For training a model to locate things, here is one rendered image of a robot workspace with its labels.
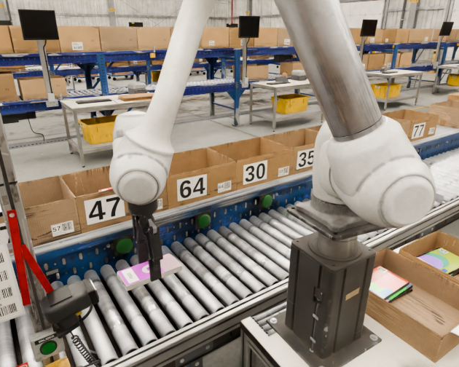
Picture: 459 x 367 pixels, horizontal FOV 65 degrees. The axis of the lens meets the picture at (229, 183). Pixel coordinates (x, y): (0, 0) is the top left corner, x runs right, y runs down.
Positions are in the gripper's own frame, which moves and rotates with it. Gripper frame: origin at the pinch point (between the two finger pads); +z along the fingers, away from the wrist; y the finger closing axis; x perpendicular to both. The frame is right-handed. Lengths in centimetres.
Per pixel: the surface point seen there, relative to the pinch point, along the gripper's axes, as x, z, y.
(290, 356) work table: 32, 32, 25
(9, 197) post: -28.0, -26.8, -1.2
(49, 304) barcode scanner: -25.8, -1.7, 4.6
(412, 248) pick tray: 107, 25, 18
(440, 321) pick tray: 82, 31, 44
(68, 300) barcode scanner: -22.0, -1.7, 5.5
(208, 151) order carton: 72, 4, -87
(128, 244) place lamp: 10, 25, -52
